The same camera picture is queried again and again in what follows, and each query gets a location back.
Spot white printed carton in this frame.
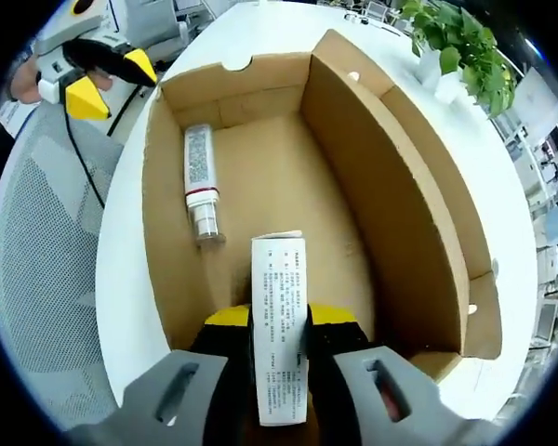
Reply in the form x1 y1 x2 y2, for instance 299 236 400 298
250 230 308 426

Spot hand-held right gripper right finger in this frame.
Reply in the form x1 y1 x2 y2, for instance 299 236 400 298
305 300 453 446

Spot potted green plant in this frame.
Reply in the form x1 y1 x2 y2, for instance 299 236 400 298
399 0 517 118

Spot white tube bottle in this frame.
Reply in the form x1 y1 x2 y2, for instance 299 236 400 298
183 123 227 248

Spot brown cardboard shoe box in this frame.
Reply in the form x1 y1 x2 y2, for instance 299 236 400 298
141 28 503 387

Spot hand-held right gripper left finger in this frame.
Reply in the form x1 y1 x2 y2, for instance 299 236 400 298
120 304 258 446

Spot white printed card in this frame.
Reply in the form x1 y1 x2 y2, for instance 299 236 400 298
0 99 41 140

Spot person's left hand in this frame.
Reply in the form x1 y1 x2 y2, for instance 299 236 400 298
7 59 42 104

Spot grey mesh office chair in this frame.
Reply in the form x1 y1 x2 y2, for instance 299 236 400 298
0 111 126 419

